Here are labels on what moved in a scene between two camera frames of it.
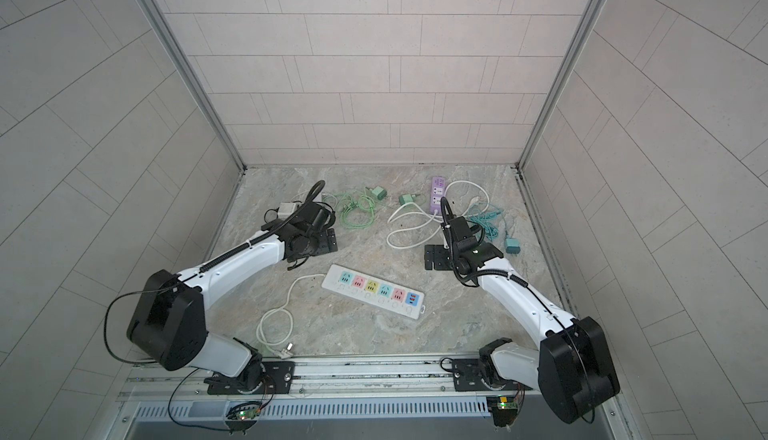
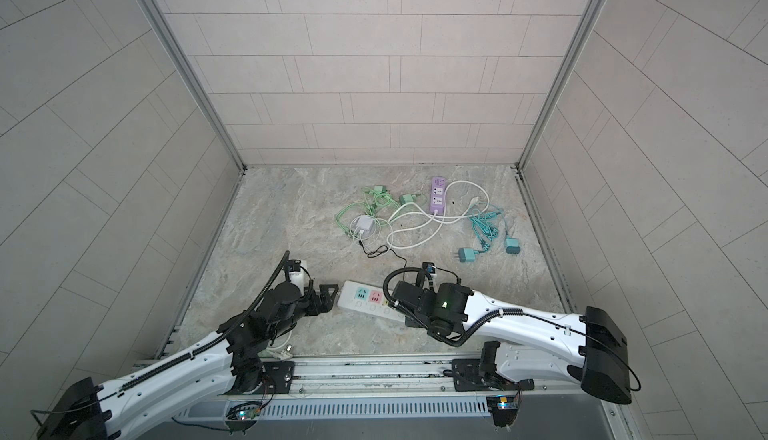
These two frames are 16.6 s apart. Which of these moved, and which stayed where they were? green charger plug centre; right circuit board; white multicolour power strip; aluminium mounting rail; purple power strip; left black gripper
Moved: white multicolour power strip; left black gripper
Stayed: right circuit board; purple power strip; aluminium mounting rail; green charger plug centre
